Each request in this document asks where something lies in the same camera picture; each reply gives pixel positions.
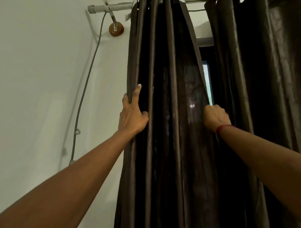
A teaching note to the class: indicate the person's right hand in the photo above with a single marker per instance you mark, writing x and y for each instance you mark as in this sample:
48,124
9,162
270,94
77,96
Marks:
216,117

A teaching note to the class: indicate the round wooden bracket mount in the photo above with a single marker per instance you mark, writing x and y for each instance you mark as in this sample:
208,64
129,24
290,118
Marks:
118,31

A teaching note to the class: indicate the person's left forearm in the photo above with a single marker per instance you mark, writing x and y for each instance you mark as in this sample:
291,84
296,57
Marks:
70,188

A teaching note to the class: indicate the grey curtain rod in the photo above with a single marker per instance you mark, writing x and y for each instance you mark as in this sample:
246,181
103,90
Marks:
117,7

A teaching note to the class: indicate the person's right forearm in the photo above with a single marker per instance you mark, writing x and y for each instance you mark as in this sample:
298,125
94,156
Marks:
270,159

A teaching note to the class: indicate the person's left hand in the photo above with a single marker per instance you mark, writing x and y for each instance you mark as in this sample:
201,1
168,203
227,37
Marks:
131,117

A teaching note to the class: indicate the metal rod bracket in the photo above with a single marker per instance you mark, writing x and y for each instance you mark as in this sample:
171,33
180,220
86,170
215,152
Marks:
113,20

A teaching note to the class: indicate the red wrist band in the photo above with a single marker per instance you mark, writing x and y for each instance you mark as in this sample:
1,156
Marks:
222,128

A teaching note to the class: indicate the dark brown curtain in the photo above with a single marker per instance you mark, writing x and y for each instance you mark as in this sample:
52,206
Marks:
174,141
258,70

